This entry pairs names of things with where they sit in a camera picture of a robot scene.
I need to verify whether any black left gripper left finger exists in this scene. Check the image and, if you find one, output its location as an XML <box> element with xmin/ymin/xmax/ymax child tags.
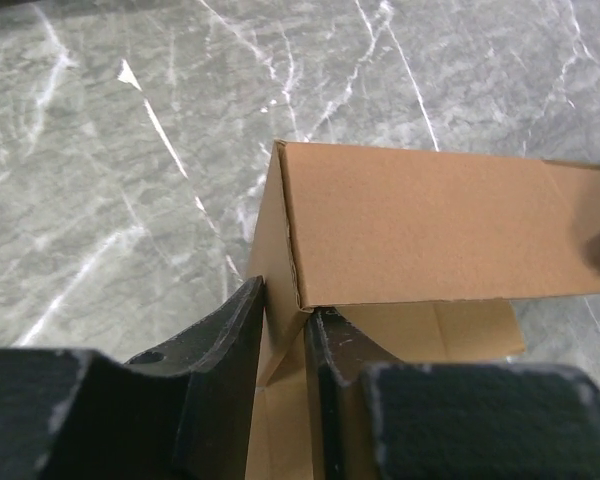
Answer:
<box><xmin>126</xmin><ymin>276</ymin><xmax>265</xmax><ymax>479</ymax></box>

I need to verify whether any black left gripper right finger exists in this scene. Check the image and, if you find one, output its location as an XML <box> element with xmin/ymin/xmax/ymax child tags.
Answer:
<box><xmin>304</xmin><ymin>309</ymin><xmax>398</xmax><ymax>479</ymax></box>

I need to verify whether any brown cardboard box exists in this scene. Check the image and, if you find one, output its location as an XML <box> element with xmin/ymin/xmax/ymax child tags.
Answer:
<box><xmin>246</xmin><ymin>141</ymin><xmax>600</xmax><ymax>479</ymax></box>

